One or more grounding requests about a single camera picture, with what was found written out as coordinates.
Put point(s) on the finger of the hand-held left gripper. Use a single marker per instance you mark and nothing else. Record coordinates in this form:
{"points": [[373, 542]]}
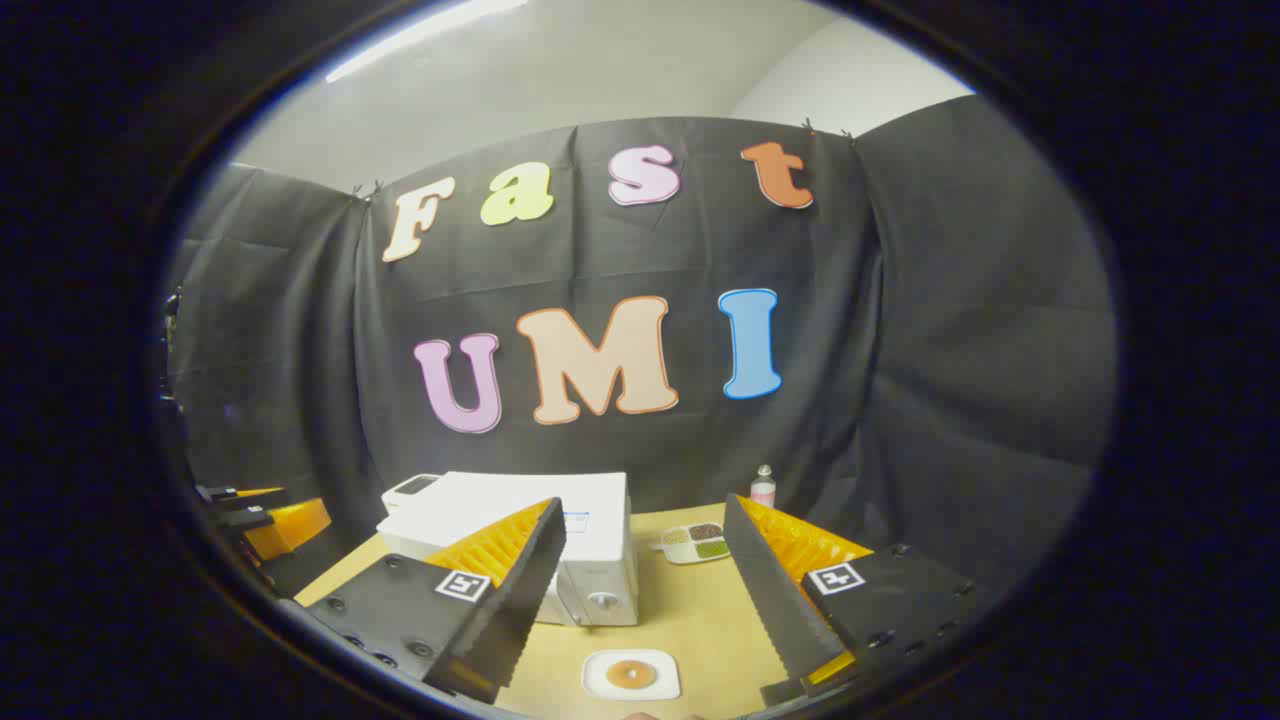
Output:
{"points": [[218, 493], [290, 525]]}

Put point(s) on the white divided food tray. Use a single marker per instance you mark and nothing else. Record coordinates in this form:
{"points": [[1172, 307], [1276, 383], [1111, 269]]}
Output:
{"points": [[700, 548]]}

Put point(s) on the white microwave oven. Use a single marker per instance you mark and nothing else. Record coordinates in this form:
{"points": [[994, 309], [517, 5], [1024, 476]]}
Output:
{"points": [[520, 490]]}

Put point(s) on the brown sugared doughnut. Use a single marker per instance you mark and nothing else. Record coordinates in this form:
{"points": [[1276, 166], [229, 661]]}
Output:
{"points": [[631, 675]]}

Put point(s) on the black backdrop cloth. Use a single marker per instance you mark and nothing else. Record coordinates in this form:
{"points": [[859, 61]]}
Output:
{"points": [[900, 350]]}

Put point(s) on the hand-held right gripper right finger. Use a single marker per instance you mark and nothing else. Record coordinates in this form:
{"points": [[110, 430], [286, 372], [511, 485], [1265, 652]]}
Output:
{"points": [[765, 590]]}

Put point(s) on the small clear bottle pink label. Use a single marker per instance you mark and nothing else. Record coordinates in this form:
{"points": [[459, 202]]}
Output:
{"points": [[763, 492]]}

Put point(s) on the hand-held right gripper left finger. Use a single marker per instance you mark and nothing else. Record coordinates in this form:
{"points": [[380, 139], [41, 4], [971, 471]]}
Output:
{"points": [[530, 590]]}

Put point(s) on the white square plate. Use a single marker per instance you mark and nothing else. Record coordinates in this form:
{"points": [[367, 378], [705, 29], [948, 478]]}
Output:
{"points": [[595, 685]]}

